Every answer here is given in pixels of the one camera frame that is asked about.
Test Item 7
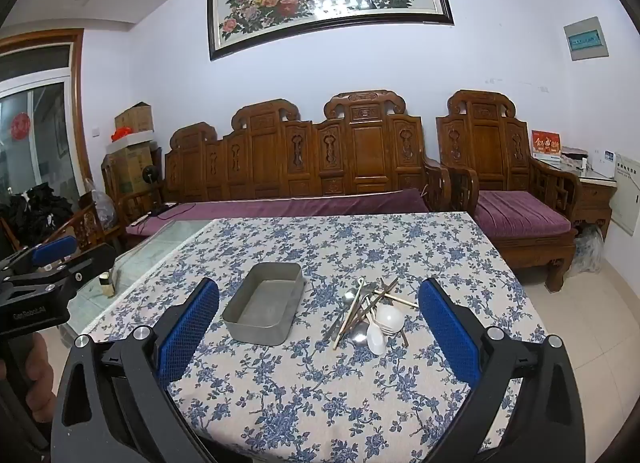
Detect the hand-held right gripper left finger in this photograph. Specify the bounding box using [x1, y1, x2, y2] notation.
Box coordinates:
[50, 277, 221, 463]

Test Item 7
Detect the wooden chair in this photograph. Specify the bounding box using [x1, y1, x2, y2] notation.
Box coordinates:
[50, 203, 108, 251]

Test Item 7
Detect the thin-handled white plastic spoon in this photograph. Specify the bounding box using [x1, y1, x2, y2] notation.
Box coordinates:
[372, 304, 405, 335]

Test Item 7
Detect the carved wooden armchair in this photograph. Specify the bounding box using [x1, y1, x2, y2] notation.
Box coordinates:
[435, 89, 583, 294]

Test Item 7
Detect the pile of black clothes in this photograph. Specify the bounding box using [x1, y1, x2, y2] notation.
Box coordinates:
[0, 183, 76, 249]

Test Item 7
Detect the blue floral tablecloth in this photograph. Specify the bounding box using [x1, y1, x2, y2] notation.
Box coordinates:
[80, 212, 548, 463]

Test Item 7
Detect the white wall panel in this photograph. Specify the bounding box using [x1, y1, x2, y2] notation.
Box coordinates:
[607, 155, 640, 236]

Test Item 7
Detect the red box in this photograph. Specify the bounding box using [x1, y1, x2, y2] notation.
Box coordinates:
[530, 130, 562, 162]

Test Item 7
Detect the small cardboard box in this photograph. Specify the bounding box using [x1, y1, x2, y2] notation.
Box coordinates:
[114, 102, 154, 134]

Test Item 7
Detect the dark wooden chopstick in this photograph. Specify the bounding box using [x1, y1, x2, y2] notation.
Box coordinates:
[350, 277, 400, 324]

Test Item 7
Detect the large cardboard box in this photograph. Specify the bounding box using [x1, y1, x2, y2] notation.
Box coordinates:
[102, 143, 156, 194]

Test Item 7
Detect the wooden framed glass door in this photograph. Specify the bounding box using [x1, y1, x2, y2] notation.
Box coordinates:
[0, 28, 93, 208]

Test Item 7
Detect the carved wooden sofa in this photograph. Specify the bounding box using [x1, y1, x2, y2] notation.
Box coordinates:
[102, 89, 453, 251]

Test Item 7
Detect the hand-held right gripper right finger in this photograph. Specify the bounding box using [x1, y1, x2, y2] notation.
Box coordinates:
[417, 278, 586, 463]

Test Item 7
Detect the white and blue box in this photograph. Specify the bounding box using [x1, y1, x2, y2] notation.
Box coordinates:
[598, 149, 619, 178]

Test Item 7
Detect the person's left hand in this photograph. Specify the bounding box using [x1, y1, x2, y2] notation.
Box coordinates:
[27, 332, 57, 436]

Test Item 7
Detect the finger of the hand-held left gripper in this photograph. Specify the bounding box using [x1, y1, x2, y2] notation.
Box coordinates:
[0, 244, 119, 301]
[0, 235, 80, 276]

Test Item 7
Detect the wide-handled white plastic spoon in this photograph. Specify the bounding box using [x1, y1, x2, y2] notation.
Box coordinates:
[366, 324, 387, 356]

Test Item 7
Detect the large metal spoon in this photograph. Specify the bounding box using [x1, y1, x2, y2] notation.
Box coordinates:
[348, 288, 381, 345]

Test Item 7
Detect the white plastic bag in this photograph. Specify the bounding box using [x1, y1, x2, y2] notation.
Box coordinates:
[572, 225, 606, 274]

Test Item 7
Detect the wooden side table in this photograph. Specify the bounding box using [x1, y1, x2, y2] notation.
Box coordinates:
[570, 170, 618, 244]

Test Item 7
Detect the metal fork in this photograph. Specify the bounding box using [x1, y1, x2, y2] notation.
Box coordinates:
[357, 288, 388, 326]

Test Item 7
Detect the purple armchair cushion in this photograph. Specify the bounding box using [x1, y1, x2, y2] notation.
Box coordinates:
[472, 190, 572, 239]

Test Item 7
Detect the small metal spoon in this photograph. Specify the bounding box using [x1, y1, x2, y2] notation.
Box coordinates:
[322, 290, 357, 341]

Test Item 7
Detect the grey wall electrical box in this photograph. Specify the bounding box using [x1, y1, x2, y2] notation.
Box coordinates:
[563, 17, 608, 62]

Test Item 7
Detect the clear plastic bag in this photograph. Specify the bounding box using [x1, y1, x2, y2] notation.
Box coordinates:
[82, 178, 121, 231]

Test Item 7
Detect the metal tray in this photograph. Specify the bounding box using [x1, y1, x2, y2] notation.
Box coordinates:
[222, 262, 307, 347]

